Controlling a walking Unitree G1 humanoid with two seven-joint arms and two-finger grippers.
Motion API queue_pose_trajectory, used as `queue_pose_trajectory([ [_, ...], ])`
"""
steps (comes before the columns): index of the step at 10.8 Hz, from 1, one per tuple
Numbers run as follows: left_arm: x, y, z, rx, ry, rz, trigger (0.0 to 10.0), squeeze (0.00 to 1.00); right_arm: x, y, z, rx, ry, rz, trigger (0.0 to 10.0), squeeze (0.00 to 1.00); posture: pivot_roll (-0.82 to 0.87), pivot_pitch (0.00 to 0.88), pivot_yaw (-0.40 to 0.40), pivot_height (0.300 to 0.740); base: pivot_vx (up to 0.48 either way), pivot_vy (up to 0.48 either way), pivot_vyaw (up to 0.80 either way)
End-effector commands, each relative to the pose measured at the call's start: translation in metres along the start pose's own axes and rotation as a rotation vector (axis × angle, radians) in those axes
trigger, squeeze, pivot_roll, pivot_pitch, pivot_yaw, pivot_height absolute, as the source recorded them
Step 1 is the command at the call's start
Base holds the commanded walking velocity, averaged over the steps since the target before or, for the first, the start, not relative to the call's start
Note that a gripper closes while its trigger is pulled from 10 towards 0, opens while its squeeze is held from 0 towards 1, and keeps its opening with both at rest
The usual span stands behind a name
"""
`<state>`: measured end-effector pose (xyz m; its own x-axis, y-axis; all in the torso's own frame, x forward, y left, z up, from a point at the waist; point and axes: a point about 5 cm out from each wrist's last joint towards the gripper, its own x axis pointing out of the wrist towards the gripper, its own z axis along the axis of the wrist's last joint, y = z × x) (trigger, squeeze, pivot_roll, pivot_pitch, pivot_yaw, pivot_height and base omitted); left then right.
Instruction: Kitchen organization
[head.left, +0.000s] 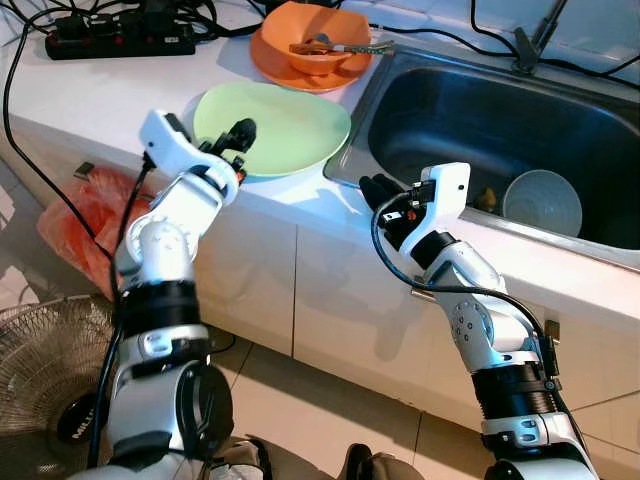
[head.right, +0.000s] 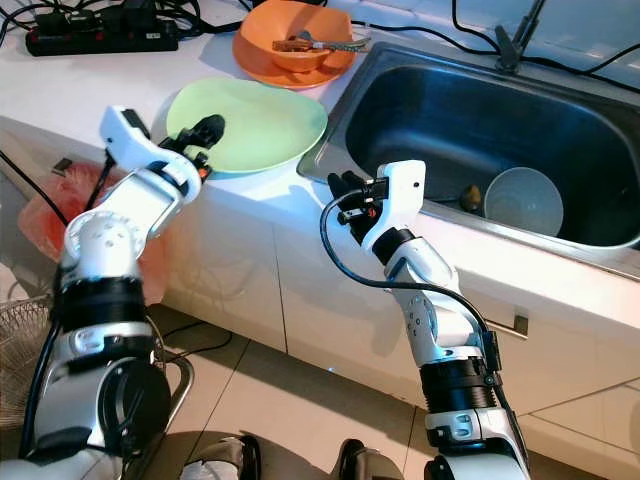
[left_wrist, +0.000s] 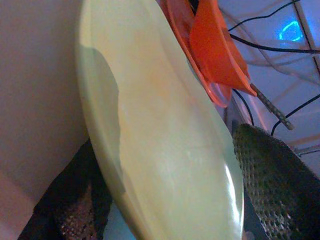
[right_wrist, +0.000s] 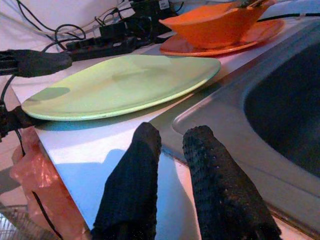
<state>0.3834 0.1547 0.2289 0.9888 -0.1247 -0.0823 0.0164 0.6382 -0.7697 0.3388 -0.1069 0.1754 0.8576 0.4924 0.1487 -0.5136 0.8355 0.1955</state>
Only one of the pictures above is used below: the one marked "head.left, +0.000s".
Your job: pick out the light green plate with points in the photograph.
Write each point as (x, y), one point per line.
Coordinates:
(290, 130)

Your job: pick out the golden metal spoon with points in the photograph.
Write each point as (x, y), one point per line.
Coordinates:
(488, 200)

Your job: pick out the white bowl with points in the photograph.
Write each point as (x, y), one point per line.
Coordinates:
(545, 205)

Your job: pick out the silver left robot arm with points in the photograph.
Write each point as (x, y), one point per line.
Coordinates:
(165, 240)

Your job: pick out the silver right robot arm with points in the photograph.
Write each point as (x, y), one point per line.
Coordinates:
(480, 320)

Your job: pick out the white kitchen cabinet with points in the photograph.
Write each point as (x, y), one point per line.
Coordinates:
(300, 280)

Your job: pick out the orange plate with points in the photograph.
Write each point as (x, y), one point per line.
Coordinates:
(275, 40)

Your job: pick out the orange bowl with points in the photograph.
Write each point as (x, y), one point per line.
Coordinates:
(330, 65)

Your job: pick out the stainless steel sink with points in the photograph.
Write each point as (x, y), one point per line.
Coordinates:
(480, 110)

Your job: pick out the black power adapter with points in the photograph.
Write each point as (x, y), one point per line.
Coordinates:
(160, 10)

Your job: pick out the black power strip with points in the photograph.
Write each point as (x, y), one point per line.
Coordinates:
(120, 42)

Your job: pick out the orange plastic bag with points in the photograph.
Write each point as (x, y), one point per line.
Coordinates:
(80, 215)

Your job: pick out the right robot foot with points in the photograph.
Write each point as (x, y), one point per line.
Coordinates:
(385, 465)

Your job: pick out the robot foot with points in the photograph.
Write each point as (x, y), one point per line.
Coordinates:
(385, 465)
(245, 460)

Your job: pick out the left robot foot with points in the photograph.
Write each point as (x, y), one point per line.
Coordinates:
(245, 460)

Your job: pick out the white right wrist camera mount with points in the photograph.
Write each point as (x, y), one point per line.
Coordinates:
(445, 195)

